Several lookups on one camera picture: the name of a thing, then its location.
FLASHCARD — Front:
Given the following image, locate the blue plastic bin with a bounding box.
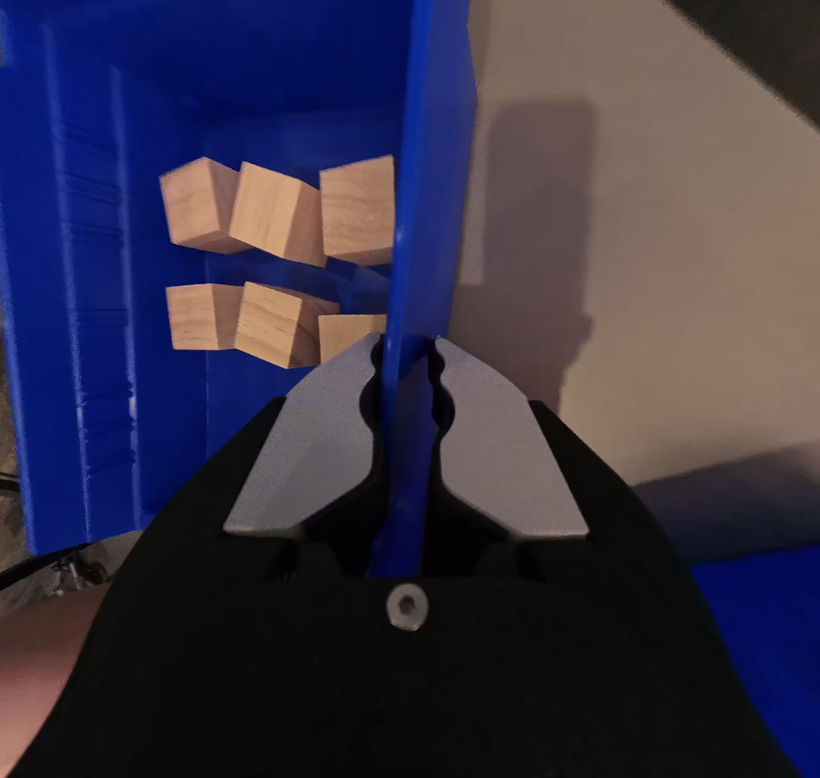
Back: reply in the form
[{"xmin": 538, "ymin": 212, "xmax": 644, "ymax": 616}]
[
  {"xmin": 688, "ymin": 544, "xmax": 820, "ymax": 778},
  {"xmin": 0, "ymin": 0, "xmax": 479, "ymax": 580}
]

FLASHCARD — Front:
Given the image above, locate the black cable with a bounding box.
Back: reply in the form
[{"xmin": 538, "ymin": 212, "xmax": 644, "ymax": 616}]
[{"xmin": 0, "ymin": 537, "xmax": 123, "ymax": 594}]

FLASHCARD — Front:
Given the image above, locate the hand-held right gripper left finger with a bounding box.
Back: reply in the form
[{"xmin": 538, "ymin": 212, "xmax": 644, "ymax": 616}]
[{"xmin": 223, "ymin": 332, "xmax": 387, "ymax": 556}]

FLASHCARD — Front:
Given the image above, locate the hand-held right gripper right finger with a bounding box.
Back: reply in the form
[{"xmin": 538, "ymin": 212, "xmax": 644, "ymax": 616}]
[{"xmin": 425, "ymin": 336, "xmax": 590, "ymax": 556}]

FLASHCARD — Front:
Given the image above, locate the group of wooden cubes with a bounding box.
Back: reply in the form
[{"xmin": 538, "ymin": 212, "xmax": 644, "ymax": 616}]
[{"xmin": 159, "ymin": 155, "xmax": 397, "ymax": 370}]

